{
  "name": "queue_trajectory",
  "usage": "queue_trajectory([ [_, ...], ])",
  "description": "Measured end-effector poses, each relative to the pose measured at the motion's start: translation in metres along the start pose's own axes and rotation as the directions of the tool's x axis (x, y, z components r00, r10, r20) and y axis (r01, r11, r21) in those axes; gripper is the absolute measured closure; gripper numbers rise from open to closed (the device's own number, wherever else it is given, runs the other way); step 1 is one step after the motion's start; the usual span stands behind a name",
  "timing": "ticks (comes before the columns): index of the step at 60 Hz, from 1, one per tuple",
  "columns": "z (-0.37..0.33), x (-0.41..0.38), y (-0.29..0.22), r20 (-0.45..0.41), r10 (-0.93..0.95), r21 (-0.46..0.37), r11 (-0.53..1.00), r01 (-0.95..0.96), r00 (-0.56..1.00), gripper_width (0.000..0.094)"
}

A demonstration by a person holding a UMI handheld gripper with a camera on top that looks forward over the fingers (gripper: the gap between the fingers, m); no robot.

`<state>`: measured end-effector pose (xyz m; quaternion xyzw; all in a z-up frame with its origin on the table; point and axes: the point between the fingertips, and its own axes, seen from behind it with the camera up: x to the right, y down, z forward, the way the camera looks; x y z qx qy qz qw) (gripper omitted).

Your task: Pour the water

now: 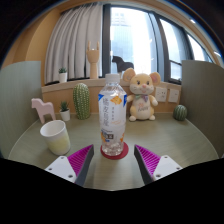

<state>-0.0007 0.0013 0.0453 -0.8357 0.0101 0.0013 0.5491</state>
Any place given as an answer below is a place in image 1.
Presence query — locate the tall green cactus ornament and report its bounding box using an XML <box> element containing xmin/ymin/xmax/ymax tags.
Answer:
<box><xmin>72</xmin><ymin>82</ymin><xmax>92</xmax><ymax>121</ymax></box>

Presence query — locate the small plant in white pot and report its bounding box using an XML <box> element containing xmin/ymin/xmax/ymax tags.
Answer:
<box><xmin>58</xmin><ymin>67</ymin><xmax>68</xmax><ymax>84</ymax></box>
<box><xmin>59</xmin><ymin>100</ymin><xmax>72</xmax><ymax>122</ymax></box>

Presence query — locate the clear plastic water bottle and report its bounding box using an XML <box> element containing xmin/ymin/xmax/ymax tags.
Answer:
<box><xmin>98</xmin><ymin>73</ymin><xmax>128</xmax><ymax>157</ymax></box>

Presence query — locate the black horse figure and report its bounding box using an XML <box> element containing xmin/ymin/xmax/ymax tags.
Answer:
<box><xmin>111</xmin><ymin>55</ymin><xmax>135</xmax><ymax>74</ymax></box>

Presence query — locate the wooden hand model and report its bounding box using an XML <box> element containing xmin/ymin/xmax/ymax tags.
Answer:
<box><xmin>86</xmin><ymin>40</ymin><xmax>101</xmax><ymax>80</ymax></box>

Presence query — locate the beige plush mouse toy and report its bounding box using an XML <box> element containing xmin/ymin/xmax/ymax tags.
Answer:
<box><xmin>122</xmin><ymin>67</ymin><xmax>162</xmax><ymax>122</ymax></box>

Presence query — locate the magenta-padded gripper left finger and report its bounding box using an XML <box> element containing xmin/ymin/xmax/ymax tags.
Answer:
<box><xmin>43</xmin><ymin>143</ymin><xmax>95</xmax><ymax>187</ymax></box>

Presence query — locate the white wall socket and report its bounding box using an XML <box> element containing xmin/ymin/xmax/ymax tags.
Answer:
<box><xmin>155</xmin><ymin>86</ymin><xmax>168</xmax><ymax>103</ymax></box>
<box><xmin>167</xmin><ymin>88</ymin><xmax>181</xmax><ymax>104</ymax></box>

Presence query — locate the grey pleated curtain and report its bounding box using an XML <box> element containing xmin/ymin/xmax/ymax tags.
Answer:
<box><xmin>44</xmin><ymin>3</ymin><xmax>104</xmax><ymax>85</ymax></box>

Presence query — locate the flat round red coaster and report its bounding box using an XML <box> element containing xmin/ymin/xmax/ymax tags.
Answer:
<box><xmin>100</xmin><ymin>141</ymin><xmax>130</xmax><ymax>161</ymax></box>

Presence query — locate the pink wooden horse figure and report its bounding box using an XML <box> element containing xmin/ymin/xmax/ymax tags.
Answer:
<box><xmin>31</xmin><ymin>97</ymin><xmax>57</xmax><ymax>125</ymax></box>

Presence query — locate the grey-green desk partition panel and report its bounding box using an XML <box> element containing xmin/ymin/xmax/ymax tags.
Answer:
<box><xmin>0</xmin><ymin>60</ymin><xmax>43</xmax><ymax>158</ymax></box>
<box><xmin>179</xmin><ymin>59</ymin><xmax>224</xmax><ymax>156</ymax></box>

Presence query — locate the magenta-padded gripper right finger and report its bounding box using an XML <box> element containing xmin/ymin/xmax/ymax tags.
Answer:
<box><xmin>133</xmin><ymin>144</ymin><xmax>184</xmax><ymax>185</ymax></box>

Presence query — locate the white paper cup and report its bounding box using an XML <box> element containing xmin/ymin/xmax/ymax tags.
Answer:
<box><xmin>39</xmin><ymin>119</ymin><xmax>72</xmax><ymax>157</ymax></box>

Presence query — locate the round green cactus ornament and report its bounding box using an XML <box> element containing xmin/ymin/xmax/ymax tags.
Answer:
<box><xmin>172</xmin><ymin>104</ymin><xmax>189</xmax><ymax>122</ymax></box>

